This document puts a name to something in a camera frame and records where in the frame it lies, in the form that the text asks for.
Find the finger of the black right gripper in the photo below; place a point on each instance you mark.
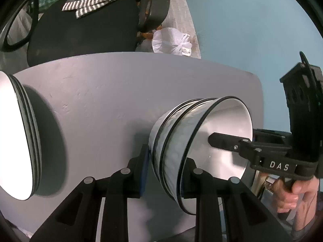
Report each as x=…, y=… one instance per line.
x=246, y=147

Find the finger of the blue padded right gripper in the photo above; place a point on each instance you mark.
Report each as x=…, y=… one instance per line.
x=271, y=136

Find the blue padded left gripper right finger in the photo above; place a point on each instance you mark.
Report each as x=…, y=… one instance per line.
x=189, y=182

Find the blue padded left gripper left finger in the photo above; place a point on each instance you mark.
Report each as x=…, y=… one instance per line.
x=138, y=173

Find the white ribbed bowl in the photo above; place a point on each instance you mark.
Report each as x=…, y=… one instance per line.
x=228, y=115
x=157, y=130
x=173, y=143

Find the white plate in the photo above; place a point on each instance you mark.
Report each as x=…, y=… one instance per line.
x=21, y=155

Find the person's right hand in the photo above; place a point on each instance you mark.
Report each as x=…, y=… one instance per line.
x=302, y=196

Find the white tied plastic bag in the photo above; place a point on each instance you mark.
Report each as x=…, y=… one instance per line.
x=171, y=41

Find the black office chair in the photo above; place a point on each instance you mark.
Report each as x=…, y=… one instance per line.
x=56, y=34

